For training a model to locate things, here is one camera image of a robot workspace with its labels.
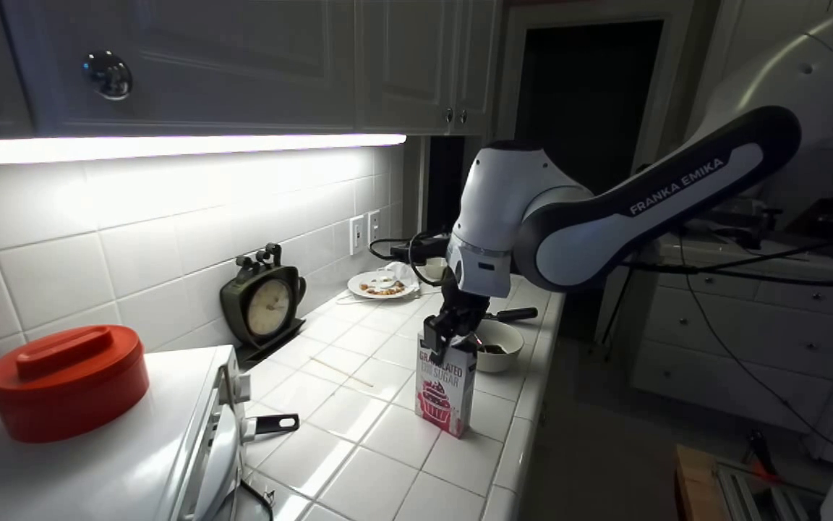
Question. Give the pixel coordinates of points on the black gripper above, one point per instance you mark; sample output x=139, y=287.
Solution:
x=463, y=308

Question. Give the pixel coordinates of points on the white pink carton box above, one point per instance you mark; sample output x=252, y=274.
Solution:
x=445, y=394

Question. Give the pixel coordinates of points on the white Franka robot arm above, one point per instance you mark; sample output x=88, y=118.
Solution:
x=493, y=192

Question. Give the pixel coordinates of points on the large beige bowl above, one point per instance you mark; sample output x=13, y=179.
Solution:
x=431, y=270

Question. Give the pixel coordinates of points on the white cloth napkin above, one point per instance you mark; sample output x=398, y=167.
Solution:
x=401, y=274

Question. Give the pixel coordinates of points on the brown food pieces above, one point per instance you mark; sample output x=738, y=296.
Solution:
x=386, y=287

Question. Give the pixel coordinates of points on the white plate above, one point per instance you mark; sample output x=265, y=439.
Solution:
x=364, y=287

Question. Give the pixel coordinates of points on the dark retro table clock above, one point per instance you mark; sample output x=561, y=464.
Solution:
x=266, y=308

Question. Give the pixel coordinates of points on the black kitchen utensil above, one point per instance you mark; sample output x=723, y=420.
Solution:
x=276, y=425

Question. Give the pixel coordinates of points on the light wooden board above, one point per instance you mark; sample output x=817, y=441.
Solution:
x=696, y=487

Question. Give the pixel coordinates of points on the white lower cabinets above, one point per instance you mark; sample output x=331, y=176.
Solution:
x=743, y=329

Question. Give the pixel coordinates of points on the white cabinets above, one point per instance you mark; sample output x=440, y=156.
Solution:
x=244, y=60
x=743, y=329

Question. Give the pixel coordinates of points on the under-cabinet light bar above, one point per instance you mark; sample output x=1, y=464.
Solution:
x=185, y=148

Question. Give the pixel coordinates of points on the white upper cabinets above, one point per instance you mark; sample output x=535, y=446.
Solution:
x=244, y=60

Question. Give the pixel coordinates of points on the white toaster oven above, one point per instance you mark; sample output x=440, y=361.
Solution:
x=98, y=473

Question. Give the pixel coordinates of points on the red round lidded container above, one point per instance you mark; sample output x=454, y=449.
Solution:
x=68, y=383

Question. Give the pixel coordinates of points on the round metal cabinet knob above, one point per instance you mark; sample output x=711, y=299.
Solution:
x=108, y=76

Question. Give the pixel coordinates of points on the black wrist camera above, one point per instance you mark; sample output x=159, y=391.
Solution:
x=429, y=248

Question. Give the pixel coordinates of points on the white wall light switch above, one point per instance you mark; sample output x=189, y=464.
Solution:
x=375, y=228

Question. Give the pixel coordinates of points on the white wall power outlet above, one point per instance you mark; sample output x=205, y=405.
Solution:
x=357, y=237

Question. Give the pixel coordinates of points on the aluminium frame rails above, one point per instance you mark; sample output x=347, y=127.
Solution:
x=765, y=496

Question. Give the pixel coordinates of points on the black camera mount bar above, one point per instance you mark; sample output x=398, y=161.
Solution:
x=821, y=213

